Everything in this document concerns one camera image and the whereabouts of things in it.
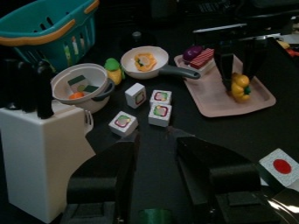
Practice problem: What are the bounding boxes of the green white toy sushi piece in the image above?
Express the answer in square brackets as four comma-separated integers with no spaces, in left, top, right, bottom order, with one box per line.
[66,74,100,95]

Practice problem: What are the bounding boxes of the yellow toy squash half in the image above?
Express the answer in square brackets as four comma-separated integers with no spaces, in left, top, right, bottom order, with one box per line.
[228,72,252,103]

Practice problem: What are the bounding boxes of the toy sushi roll cube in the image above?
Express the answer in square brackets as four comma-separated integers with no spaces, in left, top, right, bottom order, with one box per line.
[148,89,173,107]
[106,110,138,138]
[124,82,148,109]
[146,102,173,128]

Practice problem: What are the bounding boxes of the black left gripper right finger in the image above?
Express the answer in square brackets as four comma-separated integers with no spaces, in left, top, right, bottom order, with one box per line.
[166,125,282,224]

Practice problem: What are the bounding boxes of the teal basket orange rim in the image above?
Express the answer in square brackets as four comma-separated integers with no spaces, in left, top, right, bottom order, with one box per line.
[0,0,101,73]

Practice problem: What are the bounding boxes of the pink plastic tray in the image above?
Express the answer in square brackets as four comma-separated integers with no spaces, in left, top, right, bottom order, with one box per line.
[172,53,277,118]

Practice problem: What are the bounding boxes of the black knife handle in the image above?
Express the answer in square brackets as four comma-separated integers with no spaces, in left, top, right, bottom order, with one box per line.
[34,59,54,121]
[0,58,21,111]
[15,60,40,114]

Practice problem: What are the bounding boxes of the orange toy food piece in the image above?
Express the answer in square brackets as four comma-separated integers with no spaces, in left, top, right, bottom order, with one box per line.
[68,91,86,101]

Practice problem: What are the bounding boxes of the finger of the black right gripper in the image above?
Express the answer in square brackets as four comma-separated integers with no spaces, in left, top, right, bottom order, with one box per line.
[212,40,236,92]
[238,38,270,82]

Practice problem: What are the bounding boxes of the yellow toy corn green husk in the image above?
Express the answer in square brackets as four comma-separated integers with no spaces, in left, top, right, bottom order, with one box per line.
[102,57,126,86]

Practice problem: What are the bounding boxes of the dark green round object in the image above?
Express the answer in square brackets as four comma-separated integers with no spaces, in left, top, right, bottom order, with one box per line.
[137,207,173,224]

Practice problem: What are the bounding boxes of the yellow squash half with seeds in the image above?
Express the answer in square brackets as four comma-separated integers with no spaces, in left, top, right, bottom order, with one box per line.
[133,52,157,73]

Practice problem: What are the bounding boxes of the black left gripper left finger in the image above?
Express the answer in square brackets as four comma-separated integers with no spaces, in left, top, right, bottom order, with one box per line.
[60,130,141,224]

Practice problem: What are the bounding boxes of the black pot lid grey knob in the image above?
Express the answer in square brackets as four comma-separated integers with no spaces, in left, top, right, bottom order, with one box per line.
[117,30,158,52]

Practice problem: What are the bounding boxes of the red centre toy sushi cube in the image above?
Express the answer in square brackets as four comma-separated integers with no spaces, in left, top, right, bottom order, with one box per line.
[256,148,299,191]

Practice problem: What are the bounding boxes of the red striped toy sushi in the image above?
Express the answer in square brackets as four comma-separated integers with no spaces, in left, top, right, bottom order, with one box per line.
[188,47,216,74]

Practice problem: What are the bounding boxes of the orange toy food item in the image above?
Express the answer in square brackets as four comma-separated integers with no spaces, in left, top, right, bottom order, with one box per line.
[276,39,299,58]

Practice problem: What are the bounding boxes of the white toy pot grey handles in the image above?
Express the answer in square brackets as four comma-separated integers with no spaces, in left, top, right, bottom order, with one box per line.
[50,62,117,114]

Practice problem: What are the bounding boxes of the black glossy object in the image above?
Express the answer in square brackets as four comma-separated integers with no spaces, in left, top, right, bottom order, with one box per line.
[266,187,299,224]

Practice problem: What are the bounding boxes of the white toy pan grey handle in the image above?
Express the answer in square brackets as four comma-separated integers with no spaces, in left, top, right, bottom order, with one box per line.
[118,45,201,81]

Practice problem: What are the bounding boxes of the purple toy eggplant piece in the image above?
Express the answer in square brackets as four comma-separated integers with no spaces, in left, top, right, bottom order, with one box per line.
[181,45,204,63]

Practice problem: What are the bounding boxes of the white knife block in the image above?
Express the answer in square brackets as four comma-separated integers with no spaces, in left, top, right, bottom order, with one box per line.
[0,99,97,224]

